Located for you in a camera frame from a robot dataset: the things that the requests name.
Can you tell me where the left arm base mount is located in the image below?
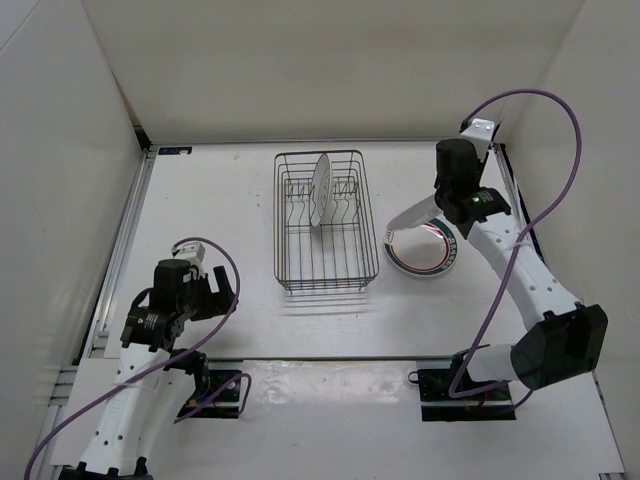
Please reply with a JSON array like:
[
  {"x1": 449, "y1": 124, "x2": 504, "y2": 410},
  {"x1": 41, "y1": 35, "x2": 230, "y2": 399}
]
[{"x1": 176, "y1": 368, "x2": 252, "y2": 420}]

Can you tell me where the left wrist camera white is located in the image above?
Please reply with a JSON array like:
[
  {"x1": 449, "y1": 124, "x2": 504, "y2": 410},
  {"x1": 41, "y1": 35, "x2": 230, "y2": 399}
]
[{"x1": 171, "y1": 241, "x2": 205, "y2": 278}]

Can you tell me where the green red rimmed plate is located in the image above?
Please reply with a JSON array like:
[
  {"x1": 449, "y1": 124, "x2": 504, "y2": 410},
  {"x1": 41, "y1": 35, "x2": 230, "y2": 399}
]
[{"x1": 383, "y1": 218, "x2": 459, "y2": 278}]

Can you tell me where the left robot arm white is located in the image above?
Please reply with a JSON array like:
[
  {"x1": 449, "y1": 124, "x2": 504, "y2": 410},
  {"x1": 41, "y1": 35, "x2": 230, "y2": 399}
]
[{"x1": 60, "y1": 259, "x2": 235, "y2": 479}]

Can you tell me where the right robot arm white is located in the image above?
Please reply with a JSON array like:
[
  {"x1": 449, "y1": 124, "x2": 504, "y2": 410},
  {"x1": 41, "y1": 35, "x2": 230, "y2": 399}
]
[{"x1": 435, "y1": 139, "x2": 608, "y2": 400}]

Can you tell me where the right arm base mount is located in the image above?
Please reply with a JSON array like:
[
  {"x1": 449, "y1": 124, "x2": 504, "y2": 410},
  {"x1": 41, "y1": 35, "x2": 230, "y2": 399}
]
[{"x1": 407, "y1": 351, "x2": 516, "y2": 422}]

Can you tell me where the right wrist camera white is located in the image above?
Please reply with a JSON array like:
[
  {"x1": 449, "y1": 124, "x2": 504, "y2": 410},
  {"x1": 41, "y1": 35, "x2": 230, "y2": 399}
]
[{"x1": 460, "y1": 118, "x2": 498, "y2": 163}]

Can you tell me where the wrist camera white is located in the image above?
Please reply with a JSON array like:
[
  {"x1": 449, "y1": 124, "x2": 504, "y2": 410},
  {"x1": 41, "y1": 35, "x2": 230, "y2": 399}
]
[
  {"x1": 171, "y1": 241, "x2": 205, "y2": 278},
  {"x1": 460, "y1": 118, "x2": 498, "y2": 163}
]

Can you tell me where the white plate in rack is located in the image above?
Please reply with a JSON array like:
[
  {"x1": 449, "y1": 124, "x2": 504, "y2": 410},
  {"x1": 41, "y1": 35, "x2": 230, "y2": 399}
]
[{"x1": 309, "y1": 153, "x2": 333, "y2": 227}]

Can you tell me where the wire dish rack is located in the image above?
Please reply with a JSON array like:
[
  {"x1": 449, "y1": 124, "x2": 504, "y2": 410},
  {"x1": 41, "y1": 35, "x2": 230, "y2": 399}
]
[{"x1": 273, "y1": 149, "x2": 380, "y2": 294}]

